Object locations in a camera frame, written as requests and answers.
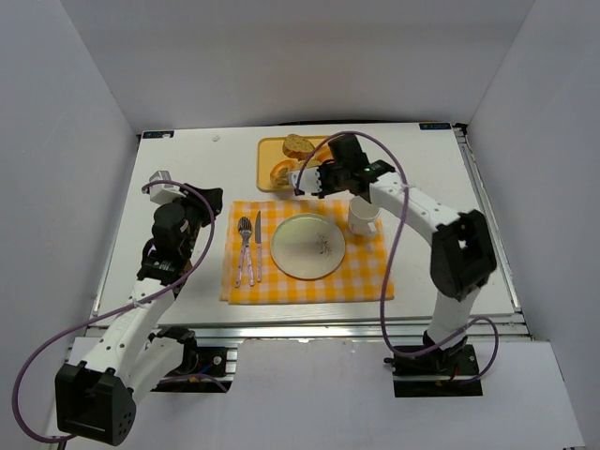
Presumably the blue corner label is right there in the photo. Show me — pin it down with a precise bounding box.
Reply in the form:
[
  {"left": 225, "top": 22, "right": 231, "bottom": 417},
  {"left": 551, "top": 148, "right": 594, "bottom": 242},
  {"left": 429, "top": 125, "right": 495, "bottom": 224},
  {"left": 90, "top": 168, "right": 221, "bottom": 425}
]
[
  {"left": 418, "top": 122, "right": 452, "bottom": 131},
  {"left": 142, "top": 130, "right": 174, "bottom": 140}
]

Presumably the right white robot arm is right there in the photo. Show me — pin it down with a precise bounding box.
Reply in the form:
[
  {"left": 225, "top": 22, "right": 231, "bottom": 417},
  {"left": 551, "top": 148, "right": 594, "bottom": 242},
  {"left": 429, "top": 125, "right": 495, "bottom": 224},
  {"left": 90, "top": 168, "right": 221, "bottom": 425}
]
[{"left": 311, "top": 131, "right": 497, "bottom": 354}]

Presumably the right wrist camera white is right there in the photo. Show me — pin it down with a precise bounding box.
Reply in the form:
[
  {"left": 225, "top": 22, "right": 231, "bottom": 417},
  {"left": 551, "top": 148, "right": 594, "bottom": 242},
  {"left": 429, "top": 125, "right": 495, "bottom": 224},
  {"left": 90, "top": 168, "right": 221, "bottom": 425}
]
[{"left": 288, "top": 167, "right": 323, "bottom": 198}]

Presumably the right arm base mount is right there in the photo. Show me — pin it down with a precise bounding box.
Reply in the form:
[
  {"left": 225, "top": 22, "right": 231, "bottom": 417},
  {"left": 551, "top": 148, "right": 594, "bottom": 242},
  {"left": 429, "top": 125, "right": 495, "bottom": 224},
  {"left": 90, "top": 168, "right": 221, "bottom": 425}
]
[{"left": 383, "top": 344, "right": 484, "bottom": 398}]

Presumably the table knife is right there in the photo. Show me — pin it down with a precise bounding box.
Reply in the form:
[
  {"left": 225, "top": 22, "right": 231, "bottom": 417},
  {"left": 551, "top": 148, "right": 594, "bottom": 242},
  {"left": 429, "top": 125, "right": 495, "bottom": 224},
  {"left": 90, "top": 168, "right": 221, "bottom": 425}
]
[{"left": 255, "top": 210, "right": 263, "bottom": 283}]

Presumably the white paper cup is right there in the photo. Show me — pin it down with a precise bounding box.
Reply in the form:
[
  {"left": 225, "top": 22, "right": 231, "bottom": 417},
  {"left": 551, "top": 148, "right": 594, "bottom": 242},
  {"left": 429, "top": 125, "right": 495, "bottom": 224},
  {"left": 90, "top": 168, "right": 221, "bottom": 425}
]
[{"left": 347, "top": 196, "right": 380, "bottom": 238}]

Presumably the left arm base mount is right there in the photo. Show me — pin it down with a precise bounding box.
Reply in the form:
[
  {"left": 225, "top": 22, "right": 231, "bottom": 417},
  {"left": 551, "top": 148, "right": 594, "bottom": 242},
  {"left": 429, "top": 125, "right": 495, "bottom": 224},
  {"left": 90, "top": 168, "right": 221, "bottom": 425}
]
[{"left": 154, "top": 347, "right": 237, "bottom": 394}]

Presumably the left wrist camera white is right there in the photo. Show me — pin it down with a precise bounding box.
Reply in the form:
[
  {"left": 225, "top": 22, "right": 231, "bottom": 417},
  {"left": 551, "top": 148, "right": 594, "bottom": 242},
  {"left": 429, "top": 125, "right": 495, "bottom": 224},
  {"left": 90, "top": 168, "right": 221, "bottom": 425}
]
[{"left": 148, "top": 170, "right": 185, "bottom": 205}]

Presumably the pale green plate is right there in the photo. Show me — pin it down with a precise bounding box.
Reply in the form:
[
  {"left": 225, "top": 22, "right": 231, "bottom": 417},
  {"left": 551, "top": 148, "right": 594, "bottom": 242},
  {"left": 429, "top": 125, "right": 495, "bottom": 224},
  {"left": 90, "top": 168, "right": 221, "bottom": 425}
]
[{"left": 270, "top": 213, "right": 346, "bottom": 280}]

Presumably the yellow plastic tray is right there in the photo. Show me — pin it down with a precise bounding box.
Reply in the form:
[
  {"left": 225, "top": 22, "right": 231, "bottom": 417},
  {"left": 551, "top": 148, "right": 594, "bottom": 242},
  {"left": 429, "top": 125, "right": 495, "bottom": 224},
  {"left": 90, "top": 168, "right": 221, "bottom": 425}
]
[{"left": 257, "top": 135, "right": 324, "bottom": 192}]

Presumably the blue corner label left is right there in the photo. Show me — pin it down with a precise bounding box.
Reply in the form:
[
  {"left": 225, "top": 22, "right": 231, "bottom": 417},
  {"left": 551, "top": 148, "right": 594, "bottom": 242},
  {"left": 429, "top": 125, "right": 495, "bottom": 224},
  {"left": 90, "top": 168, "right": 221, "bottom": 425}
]
[{"left": 142, "top": 130, "right": 174, "bottom": 140}]

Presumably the yellow checkered cloth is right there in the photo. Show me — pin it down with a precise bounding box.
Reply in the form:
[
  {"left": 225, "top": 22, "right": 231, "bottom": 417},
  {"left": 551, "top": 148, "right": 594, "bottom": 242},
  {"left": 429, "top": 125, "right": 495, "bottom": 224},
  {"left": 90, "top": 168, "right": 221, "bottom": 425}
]
[{"left": 220, "top": 200, "right": 394, "bottom": 305}]

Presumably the bagel ring bread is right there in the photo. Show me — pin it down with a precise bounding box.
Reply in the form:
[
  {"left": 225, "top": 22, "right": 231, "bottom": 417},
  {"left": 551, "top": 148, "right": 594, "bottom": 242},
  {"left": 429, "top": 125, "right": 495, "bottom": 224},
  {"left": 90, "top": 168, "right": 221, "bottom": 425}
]
[{"left": 269, "top": 159, "right": 298, "bottom": 188}]

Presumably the blue corner label right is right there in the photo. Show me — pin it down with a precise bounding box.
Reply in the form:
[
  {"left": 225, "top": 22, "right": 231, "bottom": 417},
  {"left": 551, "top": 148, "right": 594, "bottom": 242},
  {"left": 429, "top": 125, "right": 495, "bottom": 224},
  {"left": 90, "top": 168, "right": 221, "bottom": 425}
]
[{"left": 418, "top": 122, "right": 452, "bottom": 131}]

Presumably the silver spoon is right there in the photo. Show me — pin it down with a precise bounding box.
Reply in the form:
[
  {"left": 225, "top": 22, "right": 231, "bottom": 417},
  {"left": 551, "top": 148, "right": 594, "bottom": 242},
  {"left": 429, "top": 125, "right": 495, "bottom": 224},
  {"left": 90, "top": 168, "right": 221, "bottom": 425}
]
[{"left": 235, "top": 217, "right": 251, "bottom": 288}]

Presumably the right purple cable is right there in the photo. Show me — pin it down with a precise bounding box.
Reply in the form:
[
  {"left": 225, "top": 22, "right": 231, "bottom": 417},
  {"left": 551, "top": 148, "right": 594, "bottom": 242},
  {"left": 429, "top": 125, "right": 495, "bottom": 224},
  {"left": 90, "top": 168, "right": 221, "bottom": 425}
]
[{"left": 293, "top": 130, "right": 498, "bottom": 386}]

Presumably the bread slice far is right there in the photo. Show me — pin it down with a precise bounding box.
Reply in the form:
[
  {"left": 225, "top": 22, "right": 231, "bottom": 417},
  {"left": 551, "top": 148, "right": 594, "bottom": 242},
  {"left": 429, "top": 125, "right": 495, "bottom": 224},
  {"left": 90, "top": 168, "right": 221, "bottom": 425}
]
[{"left": 282, "top": 134, "right": 315, "bottom": 160}]

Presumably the silver fork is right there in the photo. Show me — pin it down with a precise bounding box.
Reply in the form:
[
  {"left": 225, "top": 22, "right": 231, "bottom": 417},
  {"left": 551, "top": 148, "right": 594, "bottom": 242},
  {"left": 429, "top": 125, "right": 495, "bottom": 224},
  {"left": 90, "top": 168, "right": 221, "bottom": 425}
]
[{"left": 238, "top": 217, "right": 255, "bottom": 286}]

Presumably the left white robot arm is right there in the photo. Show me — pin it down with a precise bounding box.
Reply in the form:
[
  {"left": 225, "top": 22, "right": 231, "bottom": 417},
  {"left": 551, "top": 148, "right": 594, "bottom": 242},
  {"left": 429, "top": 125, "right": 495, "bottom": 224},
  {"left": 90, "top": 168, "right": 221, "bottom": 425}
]
[{"left": 54, "top": 182, "right": 223, "bottom": 446}]

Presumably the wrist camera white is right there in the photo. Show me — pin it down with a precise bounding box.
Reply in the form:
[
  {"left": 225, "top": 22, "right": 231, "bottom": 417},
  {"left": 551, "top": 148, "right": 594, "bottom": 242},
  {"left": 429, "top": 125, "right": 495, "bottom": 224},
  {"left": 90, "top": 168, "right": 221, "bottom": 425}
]
[
  {"left": 148, "top": 170, "right": 185, "bottom": 205},
  {"left": 288, "top": 167, "right": 323, "bottom": 198}
]

